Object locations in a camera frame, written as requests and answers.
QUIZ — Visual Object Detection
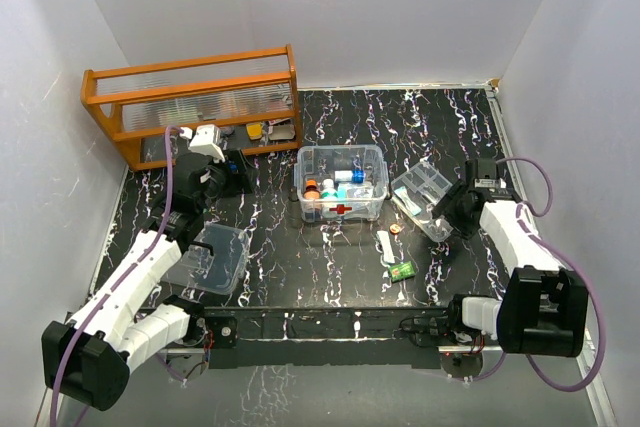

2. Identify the white teal ointment tube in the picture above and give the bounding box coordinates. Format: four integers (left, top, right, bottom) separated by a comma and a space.
394, 186, 422, 216

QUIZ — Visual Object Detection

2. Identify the clear divider tray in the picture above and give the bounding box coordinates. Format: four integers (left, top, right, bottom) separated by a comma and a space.
391, 159, 452, 242

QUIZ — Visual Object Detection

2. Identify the brown bottle orange cap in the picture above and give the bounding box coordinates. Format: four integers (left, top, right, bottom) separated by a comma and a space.
303, 179, 321, 200

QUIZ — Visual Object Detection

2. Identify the white bottle green band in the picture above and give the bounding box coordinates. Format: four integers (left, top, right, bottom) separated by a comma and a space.
321, 178, 338, 199

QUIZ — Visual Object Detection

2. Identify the clear first aid box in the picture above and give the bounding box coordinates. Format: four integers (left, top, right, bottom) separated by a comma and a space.
294, 144, 390, 223

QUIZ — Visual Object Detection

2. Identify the blue white spray can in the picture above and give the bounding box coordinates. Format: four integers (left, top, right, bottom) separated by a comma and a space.
334, 169, 365, 184

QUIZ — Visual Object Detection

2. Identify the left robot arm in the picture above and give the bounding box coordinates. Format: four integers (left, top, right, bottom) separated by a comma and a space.
41, 149, 251, 411

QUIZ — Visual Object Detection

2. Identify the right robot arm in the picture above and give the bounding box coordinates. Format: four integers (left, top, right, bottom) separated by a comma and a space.
433, 159, 588, 358

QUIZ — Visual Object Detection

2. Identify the yellow item on shelf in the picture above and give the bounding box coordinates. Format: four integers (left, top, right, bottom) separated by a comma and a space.
246, 122, 263, 141

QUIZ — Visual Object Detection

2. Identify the cardboard box on shelf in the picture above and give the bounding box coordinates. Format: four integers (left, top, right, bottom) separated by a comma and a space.
266, 119, 296, 141

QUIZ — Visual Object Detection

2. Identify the green small packet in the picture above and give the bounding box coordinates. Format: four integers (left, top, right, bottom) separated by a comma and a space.
388, 261, 417, 283

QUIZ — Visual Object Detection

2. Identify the orange wooden shelf rack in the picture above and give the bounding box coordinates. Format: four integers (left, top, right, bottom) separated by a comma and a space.
80, 45, 303, 171

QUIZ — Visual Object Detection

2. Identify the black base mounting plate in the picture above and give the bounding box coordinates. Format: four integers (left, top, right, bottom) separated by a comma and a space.
202, 306, 506, 371

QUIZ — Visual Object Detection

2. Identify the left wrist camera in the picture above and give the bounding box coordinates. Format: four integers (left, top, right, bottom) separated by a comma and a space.
188, 124, 225, 163

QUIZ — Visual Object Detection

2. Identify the clear box lid with handle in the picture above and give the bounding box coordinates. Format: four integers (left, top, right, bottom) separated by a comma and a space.
162, 223, 250, 295

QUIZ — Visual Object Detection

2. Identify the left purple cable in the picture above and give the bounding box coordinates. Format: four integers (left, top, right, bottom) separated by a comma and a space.
48, 125, 194, 427

